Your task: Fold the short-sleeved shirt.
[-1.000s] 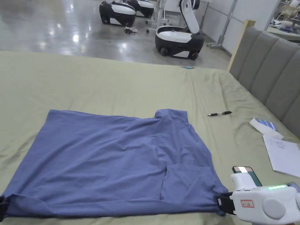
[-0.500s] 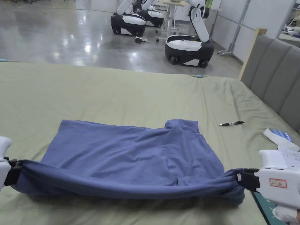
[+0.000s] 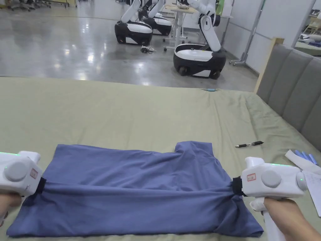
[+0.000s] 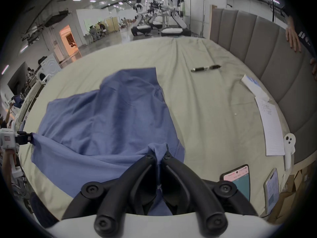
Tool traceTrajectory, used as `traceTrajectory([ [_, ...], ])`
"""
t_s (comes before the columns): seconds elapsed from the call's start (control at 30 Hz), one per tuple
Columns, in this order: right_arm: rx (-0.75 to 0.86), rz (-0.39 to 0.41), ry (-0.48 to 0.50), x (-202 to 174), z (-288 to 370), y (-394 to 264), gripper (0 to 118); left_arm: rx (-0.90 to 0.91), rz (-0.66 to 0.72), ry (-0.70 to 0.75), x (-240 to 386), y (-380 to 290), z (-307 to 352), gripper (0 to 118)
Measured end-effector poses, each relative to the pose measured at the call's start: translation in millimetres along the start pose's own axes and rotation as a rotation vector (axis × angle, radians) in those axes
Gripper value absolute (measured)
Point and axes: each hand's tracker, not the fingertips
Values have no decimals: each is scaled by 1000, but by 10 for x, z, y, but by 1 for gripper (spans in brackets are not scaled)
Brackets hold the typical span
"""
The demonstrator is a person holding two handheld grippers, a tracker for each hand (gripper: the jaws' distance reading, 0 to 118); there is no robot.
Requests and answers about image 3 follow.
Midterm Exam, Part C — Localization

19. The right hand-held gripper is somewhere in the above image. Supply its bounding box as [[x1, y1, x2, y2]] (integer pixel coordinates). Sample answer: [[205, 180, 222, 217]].
[[232, 157, 308, 241]]

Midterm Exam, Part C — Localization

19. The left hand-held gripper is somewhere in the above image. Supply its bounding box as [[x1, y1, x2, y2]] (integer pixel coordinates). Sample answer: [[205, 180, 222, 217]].
[[0, 150, 47, 198]]

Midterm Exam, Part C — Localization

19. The blue shirt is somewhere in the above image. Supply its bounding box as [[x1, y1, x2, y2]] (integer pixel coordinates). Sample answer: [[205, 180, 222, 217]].
[[6, 142, 265, 238]]

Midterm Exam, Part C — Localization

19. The person's left hand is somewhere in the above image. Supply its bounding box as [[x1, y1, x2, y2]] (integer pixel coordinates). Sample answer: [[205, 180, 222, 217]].
[[0, 193, 23, 226]]

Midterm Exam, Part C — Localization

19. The person's right hand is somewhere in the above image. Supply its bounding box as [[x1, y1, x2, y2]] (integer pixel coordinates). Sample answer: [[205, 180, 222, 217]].
[[264, 198, 313, 241]]

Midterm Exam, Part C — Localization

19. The white box of blue pens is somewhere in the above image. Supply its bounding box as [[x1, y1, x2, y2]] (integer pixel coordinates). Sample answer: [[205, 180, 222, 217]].
[[284, 149, 321, 174]]

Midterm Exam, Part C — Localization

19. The black pen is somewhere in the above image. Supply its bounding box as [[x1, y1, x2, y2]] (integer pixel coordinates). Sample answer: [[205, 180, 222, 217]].
[[235, 141, 265, 148]]

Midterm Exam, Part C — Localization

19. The white paper sheet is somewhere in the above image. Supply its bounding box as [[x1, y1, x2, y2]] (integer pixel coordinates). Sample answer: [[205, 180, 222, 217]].
[[301, 170, 321, 218]]

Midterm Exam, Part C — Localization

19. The grey padded headboard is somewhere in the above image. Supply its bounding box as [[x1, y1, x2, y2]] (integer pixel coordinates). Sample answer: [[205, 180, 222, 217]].
[[257, 37, 321, 153]]

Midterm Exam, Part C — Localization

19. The bed with pale green sheet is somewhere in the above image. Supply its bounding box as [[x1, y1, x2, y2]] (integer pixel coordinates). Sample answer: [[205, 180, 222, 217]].
[[0, 76, 321, 241]]

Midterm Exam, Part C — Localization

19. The white and black wheeled robot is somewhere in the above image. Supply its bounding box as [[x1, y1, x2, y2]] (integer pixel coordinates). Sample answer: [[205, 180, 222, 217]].
[[142, 0, 174, 36], [114, 0, 153, 46], [173, 0, 227, 79]]

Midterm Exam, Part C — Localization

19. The row of office chairs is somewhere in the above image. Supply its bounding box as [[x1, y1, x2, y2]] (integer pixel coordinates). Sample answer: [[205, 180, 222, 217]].
[[10, 0, 77, 12]]

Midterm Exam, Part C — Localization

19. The white-legged wooden top table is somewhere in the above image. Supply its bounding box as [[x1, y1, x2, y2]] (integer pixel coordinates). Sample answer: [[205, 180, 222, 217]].
[[163, 4, 234, 53]]

